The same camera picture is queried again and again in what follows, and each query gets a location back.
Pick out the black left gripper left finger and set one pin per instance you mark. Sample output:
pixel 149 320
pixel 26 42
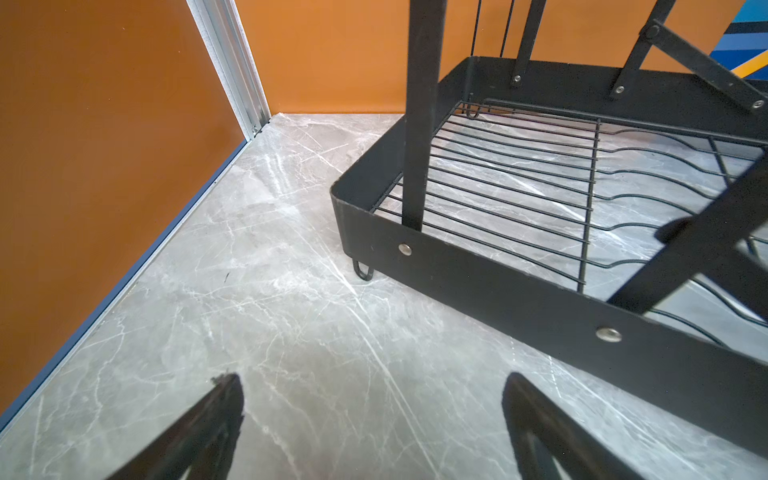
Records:
pixel 200 444

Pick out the black metal dish rack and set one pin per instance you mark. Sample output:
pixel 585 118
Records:
pixel 668 86

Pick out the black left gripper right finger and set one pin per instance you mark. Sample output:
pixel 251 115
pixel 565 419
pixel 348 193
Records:
pixel 546 441

